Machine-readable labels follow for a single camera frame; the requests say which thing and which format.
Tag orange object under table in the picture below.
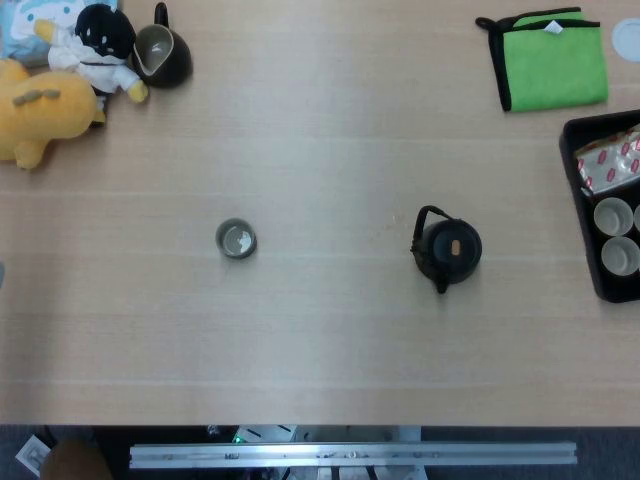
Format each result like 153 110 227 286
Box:
39 438 114 480

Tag light blue plush pillow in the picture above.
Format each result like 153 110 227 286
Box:
0 0 121 67

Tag dark green tea cup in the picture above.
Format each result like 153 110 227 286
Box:
214 217 258 260

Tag black cast iron teapot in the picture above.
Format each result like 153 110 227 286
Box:
410 204 484 295

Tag silver foil packet red print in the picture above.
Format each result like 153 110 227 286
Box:
572 124 640 199

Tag white round cable grommet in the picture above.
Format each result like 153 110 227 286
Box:
610 17 640 62

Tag aluminium profile rail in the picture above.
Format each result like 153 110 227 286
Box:
128 441 578 470

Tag black plastic tray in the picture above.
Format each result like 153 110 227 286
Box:
558 108 640 304

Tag dark ceramic pouring pitcher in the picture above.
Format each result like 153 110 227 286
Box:
130 1 194 90

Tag white floor socket box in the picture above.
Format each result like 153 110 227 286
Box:
14 434 51 476

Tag green microfiber cloth black trim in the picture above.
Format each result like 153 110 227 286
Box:
474 6 610 113

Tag black-headed plush doll white robe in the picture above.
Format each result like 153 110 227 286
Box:
33 3 150 112

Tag yellow plush animal toy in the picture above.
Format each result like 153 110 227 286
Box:
0 57 107 171

